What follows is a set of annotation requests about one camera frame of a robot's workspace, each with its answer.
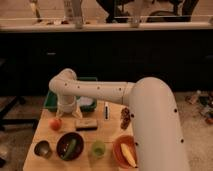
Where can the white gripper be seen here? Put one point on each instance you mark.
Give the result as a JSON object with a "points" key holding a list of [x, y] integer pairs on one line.
{"points": [[69, 108]]}

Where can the red orange apple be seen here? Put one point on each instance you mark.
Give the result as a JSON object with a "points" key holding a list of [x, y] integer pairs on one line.
{"points": [[55, 124]]}

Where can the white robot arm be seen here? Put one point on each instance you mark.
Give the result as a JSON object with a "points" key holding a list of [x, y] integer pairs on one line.
{"points": [[158, 137]]}

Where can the small metal cup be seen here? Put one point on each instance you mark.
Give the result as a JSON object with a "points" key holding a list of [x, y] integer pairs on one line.
{"points": [[43, 149]]}

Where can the light green plastic cup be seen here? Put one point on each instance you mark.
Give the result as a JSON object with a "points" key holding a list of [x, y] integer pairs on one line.
{"points": [[98, 149]]}

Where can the brown rectangular block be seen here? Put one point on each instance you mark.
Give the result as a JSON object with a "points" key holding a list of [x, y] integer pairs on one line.
{"points": [[86, 124]]}

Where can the green plastic tray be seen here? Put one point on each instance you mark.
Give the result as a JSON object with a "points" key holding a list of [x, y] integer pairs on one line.
{"points": [[51, 99]]}

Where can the dark brown bowl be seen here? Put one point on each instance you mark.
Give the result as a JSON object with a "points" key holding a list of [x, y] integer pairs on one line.
{"points": [[64, 142]]}

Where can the green pepper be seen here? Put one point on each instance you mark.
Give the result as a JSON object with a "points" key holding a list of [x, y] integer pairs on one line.
{"points": [[70, 149]]}

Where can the brown dried fruit bunch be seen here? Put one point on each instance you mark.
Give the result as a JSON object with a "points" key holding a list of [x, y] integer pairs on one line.
{"points": [[125, 118]]}

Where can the orange bowl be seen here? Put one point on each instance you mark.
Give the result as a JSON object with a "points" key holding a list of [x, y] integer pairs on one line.
{"points": [[117, 150]]}

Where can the yellow corn cob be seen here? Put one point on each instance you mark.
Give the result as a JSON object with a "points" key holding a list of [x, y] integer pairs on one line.
{"points": [[128, 155]]}

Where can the black handled spoon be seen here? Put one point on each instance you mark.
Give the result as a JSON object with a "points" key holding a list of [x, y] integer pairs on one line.
{"points": [[106, 111]]}

